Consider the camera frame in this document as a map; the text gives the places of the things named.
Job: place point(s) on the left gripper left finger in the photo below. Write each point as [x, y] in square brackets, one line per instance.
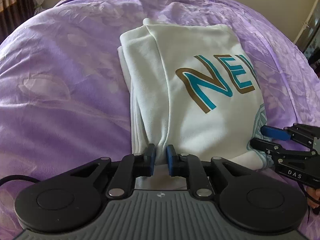
[75, 198]

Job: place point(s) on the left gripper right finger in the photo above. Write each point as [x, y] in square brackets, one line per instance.
[248, 199]

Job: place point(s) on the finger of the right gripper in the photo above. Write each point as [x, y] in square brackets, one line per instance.
[272, 149]
[275, 133]

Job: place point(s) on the white Nevada sweatshirt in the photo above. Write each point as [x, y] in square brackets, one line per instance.
[194, 88]

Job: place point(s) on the person's right hand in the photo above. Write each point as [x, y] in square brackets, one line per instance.
[315, 194]

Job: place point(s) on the purple bed cover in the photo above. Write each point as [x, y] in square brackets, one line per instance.
[64, 101]

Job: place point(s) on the brown patterned curtain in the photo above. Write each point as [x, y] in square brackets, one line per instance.
[13, 14]

